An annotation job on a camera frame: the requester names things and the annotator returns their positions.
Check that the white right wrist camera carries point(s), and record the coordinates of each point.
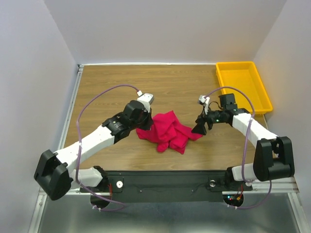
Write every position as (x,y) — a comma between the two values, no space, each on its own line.
(204,101)

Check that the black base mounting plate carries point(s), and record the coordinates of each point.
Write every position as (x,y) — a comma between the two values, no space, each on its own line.
(168,186)

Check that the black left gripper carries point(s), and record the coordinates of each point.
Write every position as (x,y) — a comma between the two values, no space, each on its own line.
(149,120)

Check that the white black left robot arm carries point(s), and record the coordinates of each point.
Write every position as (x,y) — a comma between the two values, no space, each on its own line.
(54,169)

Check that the yellow plastic tray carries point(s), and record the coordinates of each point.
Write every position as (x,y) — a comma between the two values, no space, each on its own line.
(245,77)

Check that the aluminium frame rail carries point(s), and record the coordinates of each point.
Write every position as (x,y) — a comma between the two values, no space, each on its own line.
(287,185)

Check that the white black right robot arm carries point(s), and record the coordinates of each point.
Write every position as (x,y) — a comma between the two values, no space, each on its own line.
(273,157)

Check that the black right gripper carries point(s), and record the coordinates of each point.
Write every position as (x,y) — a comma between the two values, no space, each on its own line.
(199,128)

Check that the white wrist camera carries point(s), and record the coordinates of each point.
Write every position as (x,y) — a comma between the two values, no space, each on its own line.
(204,101)
(146,99)

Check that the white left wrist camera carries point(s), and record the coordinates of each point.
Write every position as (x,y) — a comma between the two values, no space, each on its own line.
(146,99)

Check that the pink red t shirt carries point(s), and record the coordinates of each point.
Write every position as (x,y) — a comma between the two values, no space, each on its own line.
(168,132)

